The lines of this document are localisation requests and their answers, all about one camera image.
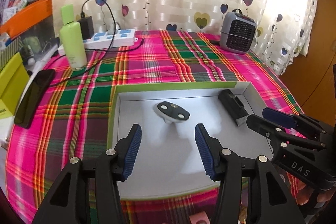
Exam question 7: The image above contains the grey mini heater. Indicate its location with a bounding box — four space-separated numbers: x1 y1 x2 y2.
219 9 256 54

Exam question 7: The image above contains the pink clip holder right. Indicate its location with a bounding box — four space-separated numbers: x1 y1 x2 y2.
189 211 210 224

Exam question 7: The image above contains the green lotion bottle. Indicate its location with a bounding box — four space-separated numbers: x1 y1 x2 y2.
59 5 87 71

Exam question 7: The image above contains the black charger adapter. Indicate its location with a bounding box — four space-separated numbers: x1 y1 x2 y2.
77 16 95 40

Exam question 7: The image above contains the yellow-green shoe box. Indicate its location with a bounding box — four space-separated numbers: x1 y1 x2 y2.
0 52 30 119

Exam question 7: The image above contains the person's right hand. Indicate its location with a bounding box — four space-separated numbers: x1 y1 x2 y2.
280 173 335 205

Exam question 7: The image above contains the white blue power strip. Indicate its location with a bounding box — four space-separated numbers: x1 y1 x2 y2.
58 28 138 56

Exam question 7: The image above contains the orange storage bin lid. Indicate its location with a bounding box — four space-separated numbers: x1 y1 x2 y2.
1 0 52 38

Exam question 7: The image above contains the black rectangular device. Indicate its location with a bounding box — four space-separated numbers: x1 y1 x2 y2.
218 89 249 126

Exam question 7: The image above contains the round white disc device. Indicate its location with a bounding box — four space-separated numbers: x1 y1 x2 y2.
153 101 190 123

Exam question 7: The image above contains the black smartphone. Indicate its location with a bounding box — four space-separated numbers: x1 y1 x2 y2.
14 69 55 128

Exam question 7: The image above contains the black charger cable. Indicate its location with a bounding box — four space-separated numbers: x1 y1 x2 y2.
49 0 145 87

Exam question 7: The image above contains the chevron patterned box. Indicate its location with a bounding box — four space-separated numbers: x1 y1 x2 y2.
0 37 23 71

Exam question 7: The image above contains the green and white tray box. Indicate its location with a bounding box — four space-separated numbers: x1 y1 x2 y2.
107 82 273 201

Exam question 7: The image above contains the plaid tablecloth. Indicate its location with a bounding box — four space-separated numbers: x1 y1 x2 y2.
6 31 301 223

